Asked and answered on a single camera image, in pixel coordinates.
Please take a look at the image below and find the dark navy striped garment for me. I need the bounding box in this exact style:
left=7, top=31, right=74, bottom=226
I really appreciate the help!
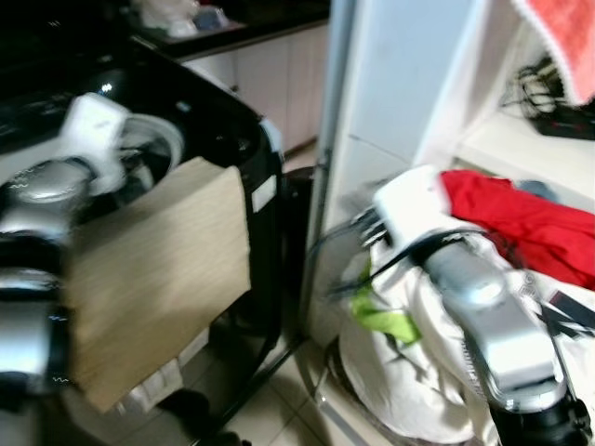
left=535, top=288, right=595, bottom=337

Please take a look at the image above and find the white kitchen counter cabinet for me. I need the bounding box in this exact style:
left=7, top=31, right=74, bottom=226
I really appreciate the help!
left=128, top=0, right=332, bottom=157

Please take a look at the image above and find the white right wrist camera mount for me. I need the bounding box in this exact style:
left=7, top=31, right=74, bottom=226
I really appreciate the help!
left=371, top=166, right=454, bottom=248

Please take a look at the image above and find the white bag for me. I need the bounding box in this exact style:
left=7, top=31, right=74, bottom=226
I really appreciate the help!
left=130, top=0, right=233, bottom=40

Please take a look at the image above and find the red garment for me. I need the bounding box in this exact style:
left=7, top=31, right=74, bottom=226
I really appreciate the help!
left=441, top=169, right=595, bottom=291

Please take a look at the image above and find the white garment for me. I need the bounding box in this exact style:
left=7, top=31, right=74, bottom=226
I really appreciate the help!
left=338, top=228, right=595, bottom=445

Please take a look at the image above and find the black top-load washing machine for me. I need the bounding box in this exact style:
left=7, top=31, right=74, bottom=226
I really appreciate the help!
left=0, top=42, right=287, bottom=445

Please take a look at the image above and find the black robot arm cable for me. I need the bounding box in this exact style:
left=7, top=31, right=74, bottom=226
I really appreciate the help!
left=305, top=223, right=470, bottom=300

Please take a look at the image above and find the beige woven cloth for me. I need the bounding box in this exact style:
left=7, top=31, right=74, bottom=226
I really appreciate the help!
left=69, top=156, right=253, bottom=415

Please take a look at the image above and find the lime green cloth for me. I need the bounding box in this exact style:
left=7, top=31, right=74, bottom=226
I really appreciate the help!
left=351, top=268, right=421, bottom=343

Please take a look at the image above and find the pink hanging towel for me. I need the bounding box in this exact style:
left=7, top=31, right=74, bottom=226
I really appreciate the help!
left=513, top=0, right=595, bottom=105

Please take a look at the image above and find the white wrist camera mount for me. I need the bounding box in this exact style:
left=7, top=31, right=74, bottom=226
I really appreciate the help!
left=371, top=166, right=454, bottom=248
left=63, top=92, right=133, bottom=194

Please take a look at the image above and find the black cable bundle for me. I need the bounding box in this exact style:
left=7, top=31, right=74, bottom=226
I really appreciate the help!
left=505, top=58, right=595, bottom=142

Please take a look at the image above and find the white shelf unit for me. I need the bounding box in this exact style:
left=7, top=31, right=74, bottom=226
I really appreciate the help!
left=302, top=0, right=595, bottom=349

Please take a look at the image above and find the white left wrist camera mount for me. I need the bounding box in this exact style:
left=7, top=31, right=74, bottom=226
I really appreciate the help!
left=63, top=92, right=133, bottom=194

